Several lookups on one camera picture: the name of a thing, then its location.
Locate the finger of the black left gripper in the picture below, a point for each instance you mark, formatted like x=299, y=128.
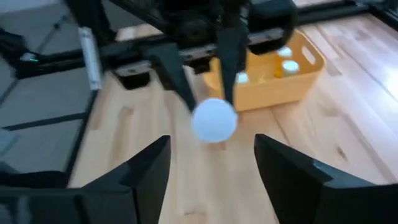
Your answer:
x=169, y=65
x=233, y=53

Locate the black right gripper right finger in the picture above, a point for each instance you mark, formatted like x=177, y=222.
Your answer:
x=295, y=193

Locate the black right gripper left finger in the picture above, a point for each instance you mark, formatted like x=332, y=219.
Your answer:
x=149, y=174

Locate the white-capped medicine bottle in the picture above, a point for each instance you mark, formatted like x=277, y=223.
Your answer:
x=242, y=77
x=214, y=119
x=290, y=67

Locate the orange medicine bottle white cap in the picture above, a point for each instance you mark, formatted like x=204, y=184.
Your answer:
x=285, y=51

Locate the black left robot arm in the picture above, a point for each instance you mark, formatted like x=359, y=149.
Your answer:
x=87, y=18

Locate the yellow plastic bin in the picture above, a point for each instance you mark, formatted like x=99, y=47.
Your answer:
x=273, y=90

